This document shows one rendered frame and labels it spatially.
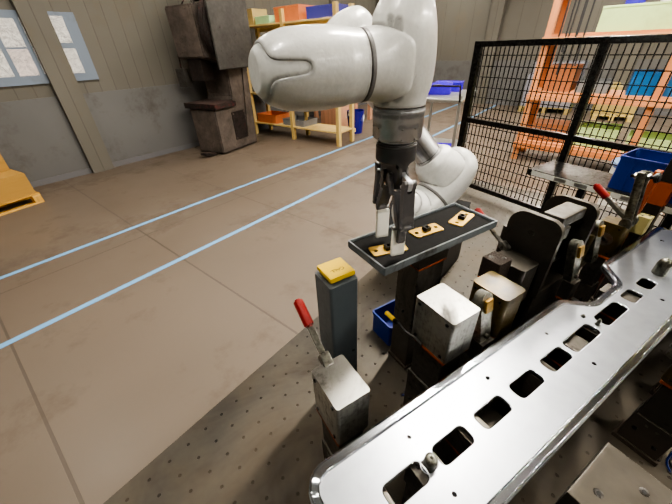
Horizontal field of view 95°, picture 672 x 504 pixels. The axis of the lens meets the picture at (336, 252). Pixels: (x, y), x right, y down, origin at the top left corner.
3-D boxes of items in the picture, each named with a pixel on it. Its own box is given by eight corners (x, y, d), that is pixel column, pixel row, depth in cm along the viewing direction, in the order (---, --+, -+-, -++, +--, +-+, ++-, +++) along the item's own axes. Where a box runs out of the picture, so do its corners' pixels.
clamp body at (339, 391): (341, 501, 70) (335, 412, 50) (315, 452, 78) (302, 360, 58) (367, 480, 73) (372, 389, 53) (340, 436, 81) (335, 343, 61)
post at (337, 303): (336, 412, 86) (329, 291, 62) (323, 390, 92) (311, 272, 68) (359, 398, 90) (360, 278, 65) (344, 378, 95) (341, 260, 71)
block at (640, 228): (599, 305, 117) (650, 218, 97) (589, 299, 120) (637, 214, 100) (604, 301, 119) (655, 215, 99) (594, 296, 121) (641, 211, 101)
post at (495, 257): (467, 370, 96) (500, 265, 74) (454, 359, 100) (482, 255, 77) (477, 362, 98) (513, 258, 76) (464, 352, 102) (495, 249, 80)
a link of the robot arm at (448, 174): (431, 207, 134) (466, 168, 133) (454, 215, 120) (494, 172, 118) (300, 54, 102) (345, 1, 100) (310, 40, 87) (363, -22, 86)
